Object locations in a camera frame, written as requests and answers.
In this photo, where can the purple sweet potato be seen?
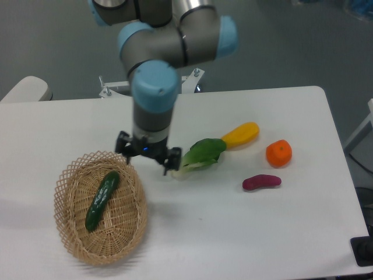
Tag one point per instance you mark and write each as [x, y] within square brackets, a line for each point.
[261, 181]

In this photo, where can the green cucumber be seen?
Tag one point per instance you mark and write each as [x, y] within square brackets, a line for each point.
[104, 192]

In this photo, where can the green bok choy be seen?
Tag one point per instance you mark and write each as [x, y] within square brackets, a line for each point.
[202, 154]

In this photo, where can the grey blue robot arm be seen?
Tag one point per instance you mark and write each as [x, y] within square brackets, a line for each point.
[157, 38]

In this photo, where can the black device at table edge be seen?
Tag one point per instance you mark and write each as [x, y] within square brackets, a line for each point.
[362, 250]

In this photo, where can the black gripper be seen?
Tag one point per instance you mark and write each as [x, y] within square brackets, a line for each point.
[150, 144]

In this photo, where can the white furniture at right edge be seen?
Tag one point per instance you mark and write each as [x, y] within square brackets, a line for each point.
[364, 128]

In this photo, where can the orange tangerine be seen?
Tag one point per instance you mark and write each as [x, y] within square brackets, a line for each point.
[279, 153]

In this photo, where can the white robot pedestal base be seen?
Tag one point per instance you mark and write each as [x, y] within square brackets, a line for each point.
[189, 84]

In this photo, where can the woven wicker basket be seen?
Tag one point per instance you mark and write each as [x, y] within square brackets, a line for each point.
[124, 219]

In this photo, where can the white chair back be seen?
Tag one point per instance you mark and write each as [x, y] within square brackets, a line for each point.
[29, 89]

